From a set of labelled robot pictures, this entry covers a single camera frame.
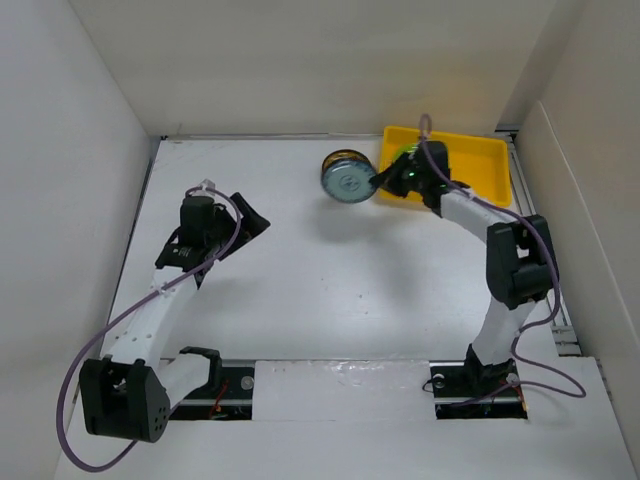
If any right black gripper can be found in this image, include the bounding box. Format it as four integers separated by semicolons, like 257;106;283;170
371;151;429;198

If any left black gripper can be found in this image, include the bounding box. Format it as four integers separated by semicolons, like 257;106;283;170
206;194;269;259

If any blue patterned plate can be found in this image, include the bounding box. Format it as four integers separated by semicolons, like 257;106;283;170
321;159;376;204

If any gold brown patterned plate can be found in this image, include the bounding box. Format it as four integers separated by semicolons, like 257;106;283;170
321;149;370;170

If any green plate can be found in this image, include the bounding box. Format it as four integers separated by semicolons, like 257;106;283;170
391;143;419;162

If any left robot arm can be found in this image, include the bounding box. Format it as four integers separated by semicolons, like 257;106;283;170
79;190;270;443

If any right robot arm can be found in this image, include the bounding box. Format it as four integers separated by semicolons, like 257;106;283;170
370;141;557;394

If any yellow plastic bin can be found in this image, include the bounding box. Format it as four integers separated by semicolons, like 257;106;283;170
377;126;512;208

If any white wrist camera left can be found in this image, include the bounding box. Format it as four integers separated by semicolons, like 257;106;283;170
191;179;216;199

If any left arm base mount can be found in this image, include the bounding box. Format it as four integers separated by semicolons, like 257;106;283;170
170;360;255;421

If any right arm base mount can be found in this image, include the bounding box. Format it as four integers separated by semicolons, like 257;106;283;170
423;361;528;421

